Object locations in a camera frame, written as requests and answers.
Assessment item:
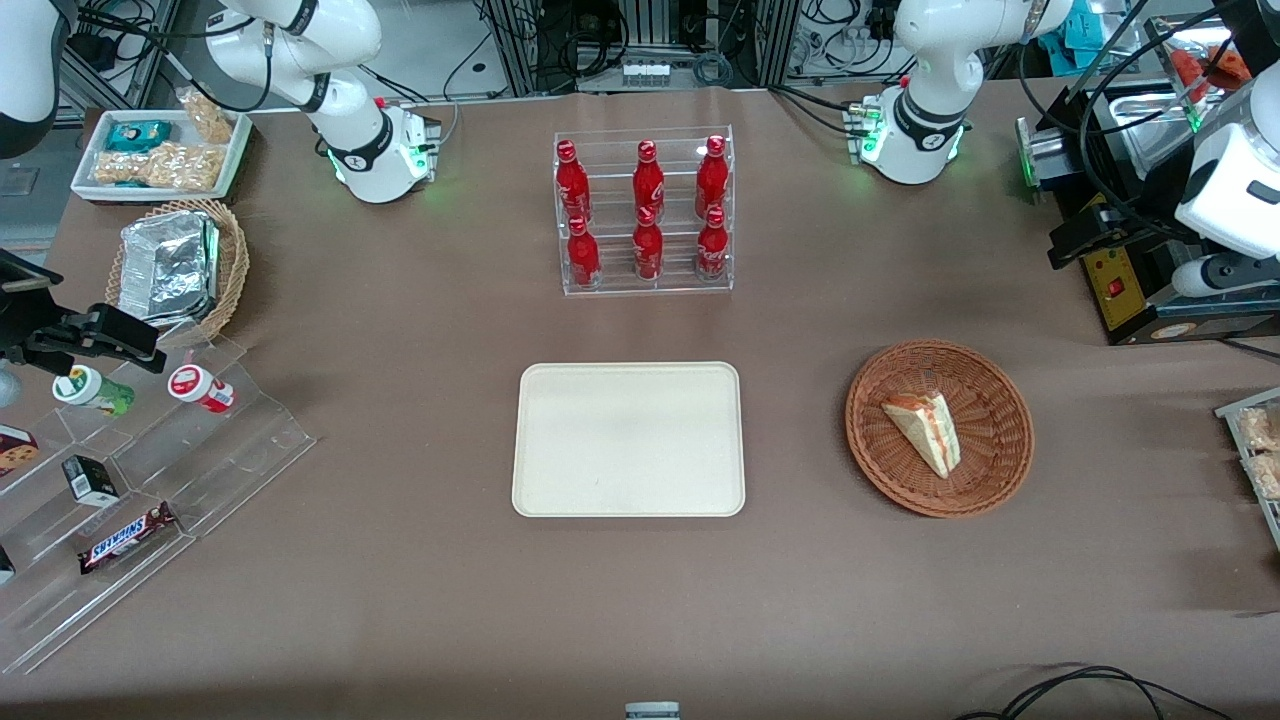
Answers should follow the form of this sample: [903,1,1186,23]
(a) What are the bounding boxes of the red cup container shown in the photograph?
[166,363,237,415]

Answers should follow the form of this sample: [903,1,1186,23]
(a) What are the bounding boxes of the red cola bottle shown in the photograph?
[566,215,602,290]
[633,205,665,282]
[696,204,730,282]
[555,139,592,224]
[632,139,667,223]
[695,134,730,221]

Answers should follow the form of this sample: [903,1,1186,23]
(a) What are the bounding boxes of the teal box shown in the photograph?
[1038,0,1104,73]

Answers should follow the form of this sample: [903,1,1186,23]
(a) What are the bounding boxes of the green cup container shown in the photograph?
[52,364,137,419]

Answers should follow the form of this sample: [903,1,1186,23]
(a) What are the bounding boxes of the teal snack pack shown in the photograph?
[104,119,174,154]

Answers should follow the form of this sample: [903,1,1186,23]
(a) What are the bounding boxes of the cookie box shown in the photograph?
[0,423,42,479]

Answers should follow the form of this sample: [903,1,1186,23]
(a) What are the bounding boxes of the aluminium equipment frame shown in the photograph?
[478,0,803,97]

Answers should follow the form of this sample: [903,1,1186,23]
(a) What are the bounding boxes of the snickers chocolate bar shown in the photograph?
[77,500,179,576]

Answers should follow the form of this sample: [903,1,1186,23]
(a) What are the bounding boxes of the cream plastic tray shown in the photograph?
[511,361,747,519]

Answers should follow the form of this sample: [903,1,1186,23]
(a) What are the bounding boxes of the clear acrylic stepped shelf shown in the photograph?
[0,334,319,677]

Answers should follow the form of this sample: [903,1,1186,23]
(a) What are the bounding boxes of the clear acrylic bottle rack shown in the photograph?
[553,125,736,297]

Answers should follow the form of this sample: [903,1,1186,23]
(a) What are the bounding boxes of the round brown wicker basket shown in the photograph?
[845,339,1036,519]

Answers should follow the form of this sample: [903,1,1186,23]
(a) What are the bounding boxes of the small black carton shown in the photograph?
[60,454,122,508]

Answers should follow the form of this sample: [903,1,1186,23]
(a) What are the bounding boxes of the black floor cables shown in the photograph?
[953,664,1238,720]

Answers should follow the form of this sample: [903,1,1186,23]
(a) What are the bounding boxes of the steel warmer pan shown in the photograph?
[1110,93,1206,181]

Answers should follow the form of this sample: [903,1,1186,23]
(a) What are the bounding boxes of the black food warmer machine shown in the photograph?
[1014,10,1280,349]

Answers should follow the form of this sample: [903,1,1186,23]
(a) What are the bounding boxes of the red packaged food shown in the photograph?
[1163,42,1253,101]

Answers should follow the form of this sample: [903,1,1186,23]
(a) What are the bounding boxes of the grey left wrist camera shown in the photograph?
[1170,254,1280,302]

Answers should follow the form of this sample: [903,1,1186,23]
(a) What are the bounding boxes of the small clear peanut bag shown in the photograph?
[177,87,238,145]

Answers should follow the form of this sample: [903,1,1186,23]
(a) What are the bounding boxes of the triangular sandwich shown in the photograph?
[880,389,963,481]

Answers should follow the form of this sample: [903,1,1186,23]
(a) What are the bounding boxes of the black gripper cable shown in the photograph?
[1018,0,1236,246]

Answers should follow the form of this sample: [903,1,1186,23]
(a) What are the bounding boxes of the large clear peanut pack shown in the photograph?
[91,140,224,193]

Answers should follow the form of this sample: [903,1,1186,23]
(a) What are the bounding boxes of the foil-wrapped food package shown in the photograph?
[117,209,222,327]

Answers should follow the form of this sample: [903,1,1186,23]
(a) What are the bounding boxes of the white rectangular snack tray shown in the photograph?
[70,107,254,205]

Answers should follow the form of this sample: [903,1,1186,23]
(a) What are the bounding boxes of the oval tan wicker basket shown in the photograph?
[104,197,251,350]

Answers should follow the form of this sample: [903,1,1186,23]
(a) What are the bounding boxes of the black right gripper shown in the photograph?
[0,285,168,376]

